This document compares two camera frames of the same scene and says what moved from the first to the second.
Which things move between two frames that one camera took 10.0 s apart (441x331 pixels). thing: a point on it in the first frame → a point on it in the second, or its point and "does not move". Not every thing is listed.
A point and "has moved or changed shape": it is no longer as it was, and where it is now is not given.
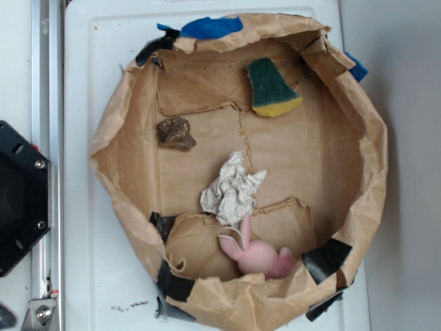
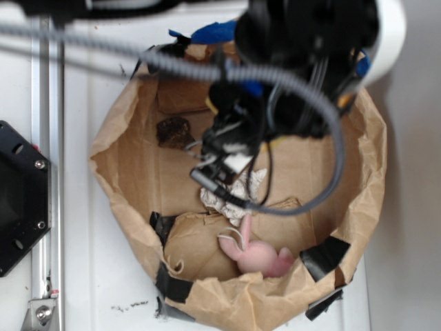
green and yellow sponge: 271,95 has moved or changed shape
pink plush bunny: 260,257 does not move
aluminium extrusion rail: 47,130 does not move
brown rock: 174,133 does not move
